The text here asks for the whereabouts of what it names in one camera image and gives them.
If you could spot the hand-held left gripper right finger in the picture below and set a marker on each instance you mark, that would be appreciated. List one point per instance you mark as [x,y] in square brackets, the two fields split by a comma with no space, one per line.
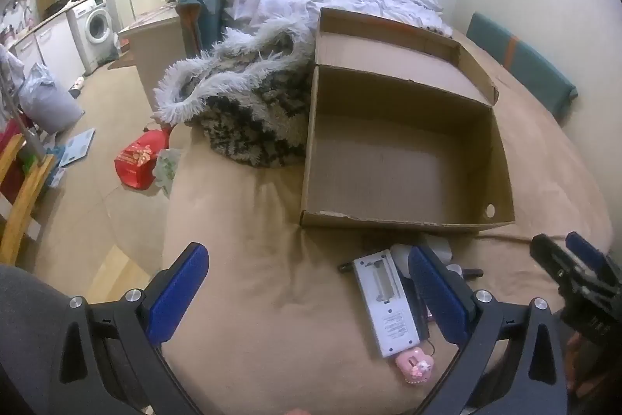
[440,293]

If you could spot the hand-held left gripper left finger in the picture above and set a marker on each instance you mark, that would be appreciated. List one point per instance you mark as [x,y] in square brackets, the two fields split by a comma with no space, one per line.
[177,296]

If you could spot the cardboard box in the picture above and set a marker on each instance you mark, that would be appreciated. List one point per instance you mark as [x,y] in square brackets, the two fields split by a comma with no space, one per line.
[403,172]

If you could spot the wooden chair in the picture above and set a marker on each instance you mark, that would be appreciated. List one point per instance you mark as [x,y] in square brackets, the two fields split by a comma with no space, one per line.
[24,196]

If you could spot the teal pillow with orange stripe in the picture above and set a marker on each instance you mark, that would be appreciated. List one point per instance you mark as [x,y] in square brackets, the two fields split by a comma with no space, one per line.
[204,16]
[525,60]

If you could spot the fuzzy patterned blanket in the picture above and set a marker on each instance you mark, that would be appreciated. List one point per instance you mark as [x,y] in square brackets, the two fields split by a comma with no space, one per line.
[243,118]

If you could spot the white pill bottle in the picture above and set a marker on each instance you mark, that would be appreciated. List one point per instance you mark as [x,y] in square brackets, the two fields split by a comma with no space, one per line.
[401,257]

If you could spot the wooden bedside cabinet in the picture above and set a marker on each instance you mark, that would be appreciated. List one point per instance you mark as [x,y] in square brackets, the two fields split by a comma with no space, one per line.
[158,50]

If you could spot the white battery charger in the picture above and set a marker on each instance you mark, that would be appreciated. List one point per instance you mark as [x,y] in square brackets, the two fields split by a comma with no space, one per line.
[384,303]

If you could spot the white kitchen cabinets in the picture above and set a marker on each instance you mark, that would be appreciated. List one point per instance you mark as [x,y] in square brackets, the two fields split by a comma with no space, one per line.
[48,48]

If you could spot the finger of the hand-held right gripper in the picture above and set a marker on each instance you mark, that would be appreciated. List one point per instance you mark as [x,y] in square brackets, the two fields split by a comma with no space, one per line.
[551,262]
[588,254]

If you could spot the grey stuffed bag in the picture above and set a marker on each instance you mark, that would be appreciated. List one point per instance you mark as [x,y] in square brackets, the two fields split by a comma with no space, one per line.
[48,99]

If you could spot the white hanging cloth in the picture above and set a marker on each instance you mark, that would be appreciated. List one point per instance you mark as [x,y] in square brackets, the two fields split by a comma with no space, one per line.
[10,74]

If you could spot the white washing machine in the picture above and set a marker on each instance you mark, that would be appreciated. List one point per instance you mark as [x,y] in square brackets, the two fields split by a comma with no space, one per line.
[95,28]

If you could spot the green and white plastic bag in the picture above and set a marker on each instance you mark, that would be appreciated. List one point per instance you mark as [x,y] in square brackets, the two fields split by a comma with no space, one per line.
[167,169]

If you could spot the light blue bathroom scale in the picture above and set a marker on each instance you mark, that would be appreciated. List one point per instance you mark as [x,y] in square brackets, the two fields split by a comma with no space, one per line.
[77,147]

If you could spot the bright pink case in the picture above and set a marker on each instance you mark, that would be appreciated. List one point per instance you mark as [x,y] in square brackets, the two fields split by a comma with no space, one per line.
[414,366]

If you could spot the red gift bag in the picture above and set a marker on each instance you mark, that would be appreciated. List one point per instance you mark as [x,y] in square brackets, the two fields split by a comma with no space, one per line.
[138,160]

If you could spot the person's right hand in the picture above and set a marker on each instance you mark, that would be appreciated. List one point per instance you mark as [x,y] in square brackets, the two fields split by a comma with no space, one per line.
[579,359]

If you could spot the small bottle on floor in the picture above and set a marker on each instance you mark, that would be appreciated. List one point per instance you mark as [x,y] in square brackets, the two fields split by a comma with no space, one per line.
[77,87]

